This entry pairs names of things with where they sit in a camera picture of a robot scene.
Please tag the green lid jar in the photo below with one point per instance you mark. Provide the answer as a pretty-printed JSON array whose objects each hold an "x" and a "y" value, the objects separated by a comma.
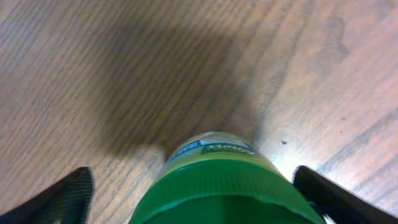
[{"x": 218, "y": 177}]

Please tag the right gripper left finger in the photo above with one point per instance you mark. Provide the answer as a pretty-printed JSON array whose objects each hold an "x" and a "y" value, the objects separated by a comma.
[{"x": 66, "y": 201}]

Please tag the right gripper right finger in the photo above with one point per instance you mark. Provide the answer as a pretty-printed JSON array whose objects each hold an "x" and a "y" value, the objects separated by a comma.
[{"x": 329, "y": 199}]

